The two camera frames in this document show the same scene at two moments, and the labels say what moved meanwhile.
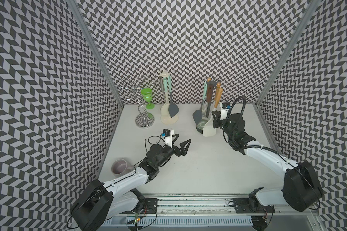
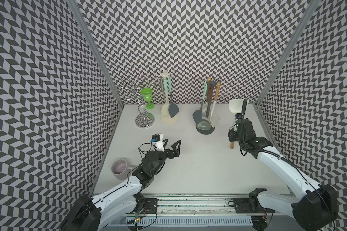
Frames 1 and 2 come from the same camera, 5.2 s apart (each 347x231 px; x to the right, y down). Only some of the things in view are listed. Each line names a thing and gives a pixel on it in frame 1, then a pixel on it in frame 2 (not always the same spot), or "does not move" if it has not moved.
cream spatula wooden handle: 219,92 → 235,106
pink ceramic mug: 119,167 does not move
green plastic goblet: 147,94 does not move
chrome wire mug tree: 144,119 does not move
